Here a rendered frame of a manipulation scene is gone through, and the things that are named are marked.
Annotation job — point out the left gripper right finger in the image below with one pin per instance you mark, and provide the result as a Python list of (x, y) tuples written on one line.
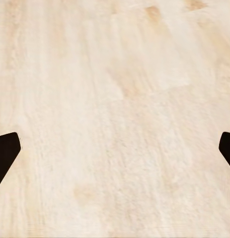
[(224, 146)]

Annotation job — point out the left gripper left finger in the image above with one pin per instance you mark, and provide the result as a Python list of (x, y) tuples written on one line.
[(9, 150)]

